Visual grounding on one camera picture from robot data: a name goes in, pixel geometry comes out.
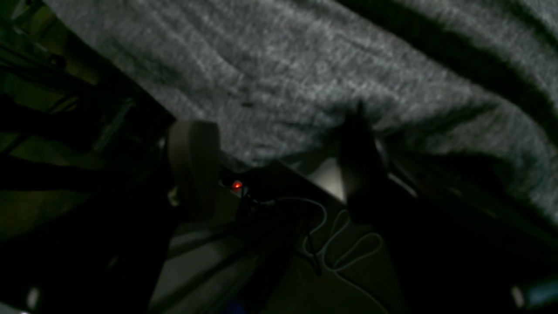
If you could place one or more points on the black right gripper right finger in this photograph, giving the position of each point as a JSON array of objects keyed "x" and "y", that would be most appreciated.
[{"x": 457, "y": 248}]

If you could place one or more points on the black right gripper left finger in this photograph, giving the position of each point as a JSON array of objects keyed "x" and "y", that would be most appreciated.
[{"x": 106, "y": 256}]

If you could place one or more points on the grey t-shirt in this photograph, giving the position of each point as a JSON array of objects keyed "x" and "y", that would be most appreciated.
[{"x": 471, "y": 83}]

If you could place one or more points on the black power strip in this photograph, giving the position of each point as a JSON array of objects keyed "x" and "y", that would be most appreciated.
[{"x": 280, "y": 179}]

